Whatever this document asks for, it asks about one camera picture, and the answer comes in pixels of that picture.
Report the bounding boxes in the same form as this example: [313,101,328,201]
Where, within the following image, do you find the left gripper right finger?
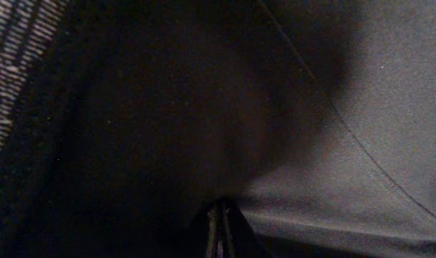
[220,200,272,258]

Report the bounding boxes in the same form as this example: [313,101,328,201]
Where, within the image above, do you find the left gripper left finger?
[204,204,219,258]

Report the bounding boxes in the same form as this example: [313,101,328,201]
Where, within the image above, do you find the black leggings with coral cuffs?
[0,0,436,258]

